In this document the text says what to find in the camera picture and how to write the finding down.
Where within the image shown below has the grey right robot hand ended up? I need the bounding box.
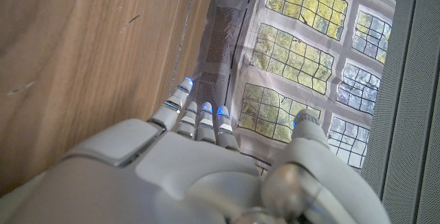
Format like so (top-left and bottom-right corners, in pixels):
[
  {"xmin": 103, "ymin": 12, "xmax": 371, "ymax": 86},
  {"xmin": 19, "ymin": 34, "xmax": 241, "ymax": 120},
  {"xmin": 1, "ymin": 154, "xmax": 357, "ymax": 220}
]
[{"xmin": 0, "ymin": 77, "xmax": 393, "ymax": 224}]

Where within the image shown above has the printed window backdrop cloth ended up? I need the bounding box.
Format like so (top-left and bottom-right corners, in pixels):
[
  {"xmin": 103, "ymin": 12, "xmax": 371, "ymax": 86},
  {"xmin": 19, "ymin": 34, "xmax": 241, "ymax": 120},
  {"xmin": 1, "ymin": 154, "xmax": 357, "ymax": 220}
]
[{"xmin": 192, "ymin": 0, "xmax": 403, "ymax": 177}]

